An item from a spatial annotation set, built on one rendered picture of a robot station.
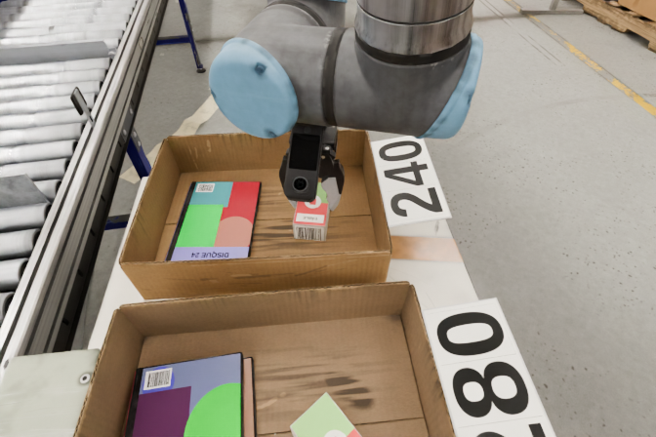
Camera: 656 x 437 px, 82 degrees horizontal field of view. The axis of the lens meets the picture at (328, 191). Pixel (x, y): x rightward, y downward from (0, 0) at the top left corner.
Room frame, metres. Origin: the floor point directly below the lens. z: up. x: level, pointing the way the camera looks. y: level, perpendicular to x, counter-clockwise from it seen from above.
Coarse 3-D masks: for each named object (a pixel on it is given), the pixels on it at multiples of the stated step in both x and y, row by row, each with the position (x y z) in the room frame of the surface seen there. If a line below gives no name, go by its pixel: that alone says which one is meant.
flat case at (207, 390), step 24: (192, 360) 0.18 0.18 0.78; (216, 360) 0.18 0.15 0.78; (240, 360) 0.18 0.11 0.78; (144, 384) 0.15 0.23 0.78; (168, 384) 0.15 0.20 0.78; (192, 384) 0.15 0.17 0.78; (216, 384) 0.15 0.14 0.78; (240, 384) 0.15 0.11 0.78; (144, 408) 0.12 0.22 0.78; (168, 408) 0.12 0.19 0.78; (192, 408) 0.12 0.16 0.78; (216, 408) 0.12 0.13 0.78; (240, 408) 0.12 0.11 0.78; (144, 432) 0.10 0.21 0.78; (168, 432) 0.10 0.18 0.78; (192, 432) 0.10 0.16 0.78; (216, 432) 0.10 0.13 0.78; (240, 432) 0.10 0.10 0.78
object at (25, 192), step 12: (0, 180) 0.49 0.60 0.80; (12, 180) 0.49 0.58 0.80; (24, 180) 0.50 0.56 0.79; (0, 192) 0.49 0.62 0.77; (12, 192) 0.49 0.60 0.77; (24, 192) 0.50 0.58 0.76; (36, 192) 0.50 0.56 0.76; (0, 204) 0.49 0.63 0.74; (12, 204) 0.49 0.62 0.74; (24, 204) 0.49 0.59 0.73
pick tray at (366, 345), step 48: (336, 288) 0.25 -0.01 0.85; (384, 288) 0.25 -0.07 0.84; (144, 336) 0.22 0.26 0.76; (192, 336) 0.22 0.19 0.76; (240, 336) 0.22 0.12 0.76; (288, 336) 0.22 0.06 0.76; (336, 336) 0.22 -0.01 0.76; (384, 336) 0.22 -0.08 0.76; (96, 384) 0.13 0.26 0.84; (288, 384) 0.16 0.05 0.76; (336, 384) 0.16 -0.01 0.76; (384, 384) 0.16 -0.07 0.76; (432, 384) 0.14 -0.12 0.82; (96, 432) 0.09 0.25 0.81; (288, 432) 0.10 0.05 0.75; (384, 432) 0.10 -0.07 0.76; (432, 432) 0.10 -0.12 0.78
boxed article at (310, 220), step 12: (324, 192) 0.46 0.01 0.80; (300, 204) 0.43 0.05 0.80; (312, 204) 0.43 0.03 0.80; (324, 204) 0.43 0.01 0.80; (300, 216) 0.41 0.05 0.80; (312, 216) 0.41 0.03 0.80; (324, 216) 0.41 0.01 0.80; (300, 228) 0.39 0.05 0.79; (312, 228) 0.39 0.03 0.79; (324, 228) 0.39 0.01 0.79; (324, 240) 0.39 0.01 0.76
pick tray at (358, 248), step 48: (192, 144) 0.56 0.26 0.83; (240, 144) 0.57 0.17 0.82; (288, 144) 0.57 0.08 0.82; (144, 192) 0.42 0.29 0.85; (144, 240) 0.35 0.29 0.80; (288, 240) 0.39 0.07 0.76; (336, 240) 0.39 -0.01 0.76; (384, 240) 0.35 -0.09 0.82; (144, 288) 0.28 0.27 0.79; (192, 288) 0.29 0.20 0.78; (240, 288) 0.29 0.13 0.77; (288, 288) 0.29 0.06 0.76
